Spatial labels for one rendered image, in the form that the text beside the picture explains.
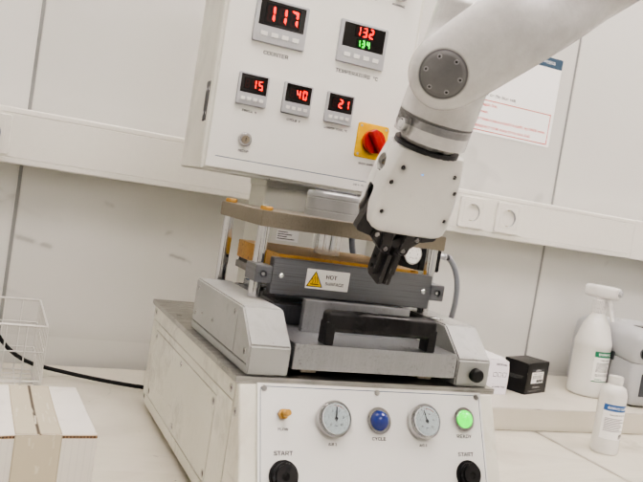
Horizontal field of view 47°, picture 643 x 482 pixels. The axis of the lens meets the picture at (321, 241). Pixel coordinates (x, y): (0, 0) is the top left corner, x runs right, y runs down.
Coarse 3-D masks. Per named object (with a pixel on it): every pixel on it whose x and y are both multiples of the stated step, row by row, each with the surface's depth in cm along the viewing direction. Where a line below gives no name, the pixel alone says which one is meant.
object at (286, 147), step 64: (256, 0) 110; (320, 0) 114; (384, 0) 119; (256, 64) 112; (320, 64) 116; (384, 64) 120; (192, 128) 117; (256, 128) 113; (320, 128) 117; (384, 128) 121; (256, 192) 121
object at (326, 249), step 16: (240, 240) 108; (320, 240) 104; (336, 240) 104; (240, 256) 108; (288, 256) 94; (304, 256) 95; (320, 256) 99; (336, 256) 104; (352, 256) 109; (368, 256) 115; (416, 272) 102
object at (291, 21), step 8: (272, 8) 111; (280, 8) 112; (288, 8) 112; (272, 16) 111; (280, 16) 112; (288, 16) 112; (296, 16) 113; (280, 24) 112; (288, 24) 112; (296, 24) 113
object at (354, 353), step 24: (312, 312) 92; (384, 312) 96; (408, 312) 97; (288, 336) 87; (312, 336) 90; (336, 336) 92; (360, 336) 95; (312, 360) 85; (336, 360) 86; (360, 360) 87; (384, 360) 89; (408, 360) 90; (432, 360) 91
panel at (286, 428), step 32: (256, 384) 82; (288, 384) 84; (256, 416) 81; (288, 416) 82; (352, 416) 86; (448, 416) 91; (480, 416) 93; (256, 448) 80; (288, 448) 81; (320, 448) 83; (352, 448) 84; (384, 448) 86; (416, 448) 88; (448, 448) 90; (480, 448) 92; (256, 480) 79; (320, 480) 82; (352, 480) 83; (384, 480) 85; (416, 480) 87; (448, 480) 88; (480, 480) 90
